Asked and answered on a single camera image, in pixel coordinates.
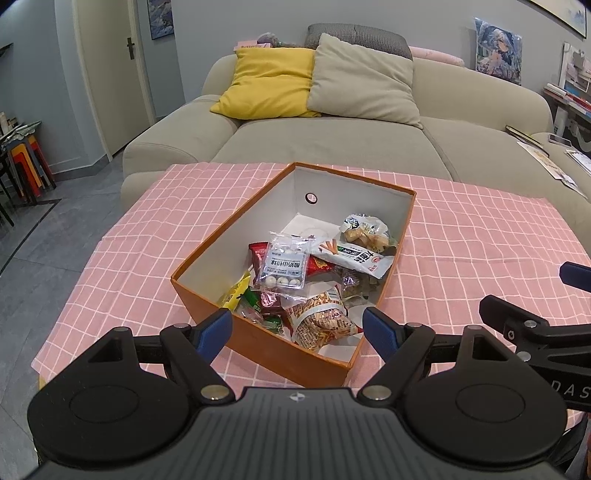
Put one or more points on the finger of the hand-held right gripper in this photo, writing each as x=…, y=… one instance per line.
x=577, y=275
x=498, y=311

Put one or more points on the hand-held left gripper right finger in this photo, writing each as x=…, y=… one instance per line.
x=381, y=332

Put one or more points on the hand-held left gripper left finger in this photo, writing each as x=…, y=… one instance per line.
x=214, y=330

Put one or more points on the yellow snack packet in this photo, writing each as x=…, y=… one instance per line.
x=235, y=293

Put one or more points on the orange cardboard box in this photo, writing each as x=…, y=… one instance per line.
x=258, y=339

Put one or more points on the green sausage stick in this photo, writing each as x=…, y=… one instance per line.
x=251, y=300

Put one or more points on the clear packet of nuts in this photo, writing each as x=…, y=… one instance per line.
x=353, y=284

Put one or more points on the small brown candy bar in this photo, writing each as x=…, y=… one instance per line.
x=271, y=301

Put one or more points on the orange white peanut packet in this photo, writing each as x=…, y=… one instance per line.
x=318, y=321

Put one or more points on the white stick snack packet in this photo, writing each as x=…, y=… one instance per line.
x=358, y=261

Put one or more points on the large red snack packet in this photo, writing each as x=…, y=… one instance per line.
x=321, y=266

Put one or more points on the clear packet of white balls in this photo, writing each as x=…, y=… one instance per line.
x=281, y=265

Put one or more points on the clear bread packet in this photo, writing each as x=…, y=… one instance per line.
x=367, y=230

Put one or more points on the grey magazine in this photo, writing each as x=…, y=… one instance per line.
x=579, y=160

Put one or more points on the large open magazine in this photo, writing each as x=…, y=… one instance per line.
x=547, y=164

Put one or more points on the white tablet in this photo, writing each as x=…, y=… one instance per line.
x=558, y=138

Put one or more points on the dark book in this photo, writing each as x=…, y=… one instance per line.
x=519, y=131

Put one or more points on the stack of books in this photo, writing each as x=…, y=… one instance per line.
x=568, y=97

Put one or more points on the beige sofa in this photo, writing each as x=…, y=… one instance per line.
x=332, y=143

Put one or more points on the white desk organizer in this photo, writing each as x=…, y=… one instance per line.
x=577, y=69

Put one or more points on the anime poster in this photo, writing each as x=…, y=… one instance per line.
x=498, y=50

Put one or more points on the beige cushion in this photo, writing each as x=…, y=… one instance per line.
x=364, y=83

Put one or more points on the black chair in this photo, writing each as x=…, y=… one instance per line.
x=4, y=194

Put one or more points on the stack of coloured stools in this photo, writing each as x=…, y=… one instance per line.
x=27, y=157

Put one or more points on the yellow cushion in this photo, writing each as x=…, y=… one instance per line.
x=263, y=78

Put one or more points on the pink blanket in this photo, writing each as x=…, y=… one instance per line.
x=436, y=55

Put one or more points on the white door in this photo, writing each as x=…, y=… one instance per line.
x=115, y=83

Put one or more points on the dining table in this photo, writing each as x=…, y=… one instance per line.
x=21, y=129

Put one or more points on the pink box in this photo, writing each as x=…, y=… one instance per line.
x=251, y=46

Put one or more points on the grey checked cushion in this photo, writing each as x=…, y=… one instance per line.
x=364, y=37

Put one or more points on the grey plush toy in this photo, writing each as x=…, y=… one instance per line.
x=277, y=39

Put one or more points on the long wall painting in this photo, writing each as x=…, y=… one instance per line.
x=568, y=14

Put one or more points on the framed wall picture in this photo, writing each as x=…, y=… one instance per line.
x=160, y=18

